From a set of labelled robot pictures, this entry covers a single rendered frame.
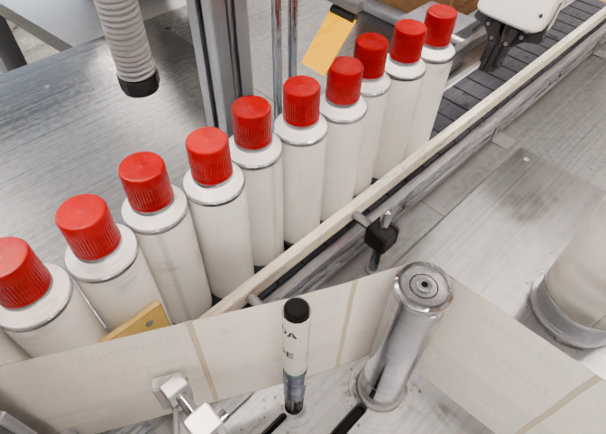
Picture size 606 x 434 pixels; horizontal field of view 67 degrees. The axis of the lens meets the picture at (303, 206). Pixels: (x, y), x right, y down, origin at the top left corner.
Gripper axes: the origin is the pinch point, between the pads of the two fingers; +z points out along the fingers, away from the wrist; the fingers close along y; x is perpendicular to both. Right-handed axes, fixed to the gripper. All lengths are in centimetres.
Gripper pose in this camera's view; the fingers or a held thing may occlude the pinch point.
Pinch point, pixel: (492, 57)
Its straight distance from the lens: 78.5
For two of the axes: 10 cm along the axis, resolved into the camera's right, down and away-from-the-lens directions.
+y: 7.0, 5.6, -4.5
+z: -2.7, 7.9, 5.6
